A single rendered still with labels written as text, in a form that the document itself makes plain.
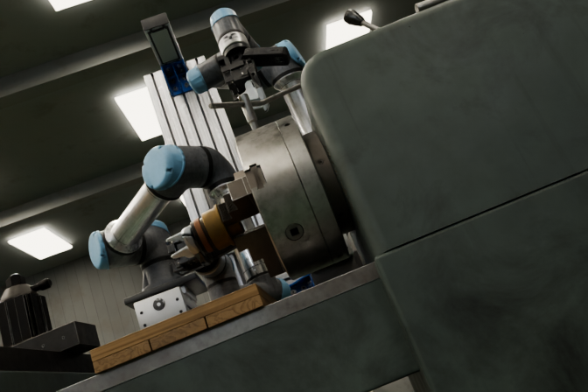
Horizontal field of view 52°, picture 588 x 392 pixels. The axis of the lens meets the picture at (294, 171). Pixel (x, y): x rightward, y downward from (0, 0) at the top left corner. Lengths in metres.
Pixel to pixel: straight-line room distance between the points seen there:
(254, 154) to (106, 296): 11.20
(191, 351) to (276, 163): 0.36
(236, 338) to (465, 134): 0.51
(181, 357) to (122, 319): 11.03
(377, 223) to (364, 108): 0.21
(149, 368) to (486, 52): 0.79
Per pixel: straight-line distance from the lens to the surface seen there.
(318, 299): 1.02
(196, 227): 1.22
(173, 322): 1.05
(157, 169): 1.58
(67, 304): 12.48
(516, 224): 1.01
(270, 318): 1.02
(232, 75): 1.46
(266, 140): 1.14
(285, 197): 1.08
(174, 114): 2.30
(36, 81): 6.85
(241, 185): 1.12
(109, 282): 12.28
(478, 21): 1.15
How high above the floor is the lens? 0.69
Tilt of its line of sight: 20 degrees up
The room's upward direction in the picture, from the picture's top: 22 degrees counter-clockwise
